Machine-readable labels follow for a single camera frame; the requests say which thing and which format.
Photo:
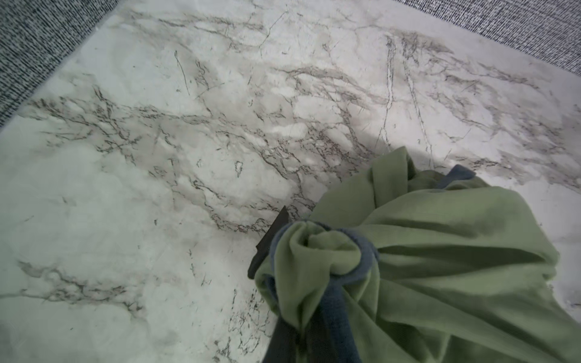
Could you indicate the green cloth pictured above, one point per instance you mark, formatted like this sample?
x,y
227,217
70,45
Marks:
x,y
401,265

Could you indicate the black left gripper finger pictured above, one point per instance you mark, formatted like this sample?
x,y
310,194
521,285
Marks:
x,y
264,245

